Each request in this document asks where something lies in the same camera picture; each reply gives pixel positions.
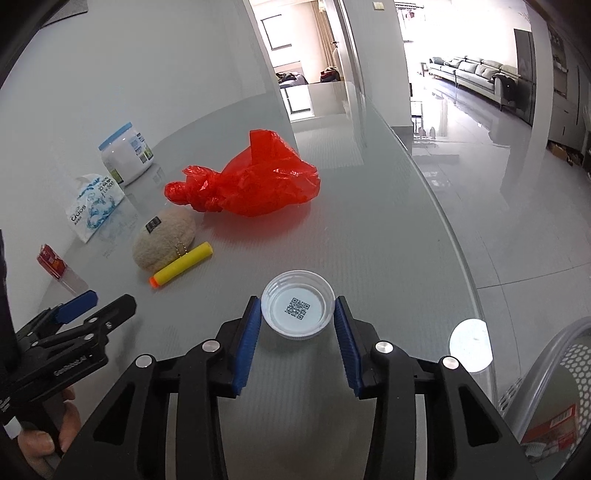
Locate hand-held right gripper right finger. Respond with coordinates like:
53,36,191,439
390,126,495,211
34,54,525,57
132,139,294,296
335,295,539,480

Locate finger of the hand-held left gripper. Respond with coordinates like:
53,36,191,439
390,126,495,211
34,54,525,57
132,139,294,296
32,294,138,350
16,290,99,344

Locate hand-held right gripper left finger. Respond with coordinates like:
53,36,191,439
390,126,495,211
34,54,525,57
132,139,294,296
53,295,263,480

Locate white plastic lid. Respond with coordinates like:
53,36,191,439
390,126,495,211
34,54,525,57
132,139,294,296
261,270,336,340

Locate grey perforated basket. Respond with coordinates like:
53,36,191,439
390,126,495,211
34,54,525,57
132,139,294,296
496,320,591,480

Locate red white toothpaste box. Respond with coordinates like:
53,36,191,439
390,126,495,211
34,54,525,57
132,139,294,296
519,404,580,460

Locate person's left hand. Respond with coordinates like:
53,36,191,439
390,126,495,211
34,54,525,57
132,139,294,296
17,388,81,476

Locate small red can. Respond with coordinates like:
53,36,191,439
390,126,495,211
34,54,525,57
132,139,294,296
37,244,68,280

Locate beige plush pouch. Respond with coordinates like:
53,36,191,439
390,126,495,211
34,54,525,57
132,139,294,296
132,206,197,273

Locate yellow foam dart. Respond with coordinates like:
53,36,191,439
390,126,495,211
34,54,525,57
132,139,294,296
148,241,214,288

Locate white blue tissue pack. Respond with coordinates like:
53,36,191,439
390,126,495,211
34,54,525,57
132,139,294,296
66,172,125,243

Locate white jar with blue lid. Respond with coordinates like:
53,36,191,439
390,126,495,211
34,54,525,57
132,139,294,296
98,122,154,188

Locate red plastic bag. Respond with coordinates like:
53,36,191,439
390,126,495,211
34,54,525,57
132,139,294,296
165,129,321,217

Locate white door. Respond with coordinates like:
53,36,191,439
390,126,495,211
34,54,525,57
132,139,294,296
332,0,370,148

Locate grey sofa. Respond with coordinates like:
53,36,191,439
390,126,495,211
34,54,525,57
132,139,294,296
427,55,520,109

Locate beige curtain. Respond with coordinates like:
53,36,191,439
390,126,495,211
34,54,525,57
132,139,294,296
310,0,338,70

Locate tall shelf cabinet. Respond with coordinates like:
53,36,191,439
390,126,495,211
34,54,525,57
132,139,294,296
547,23,591,153

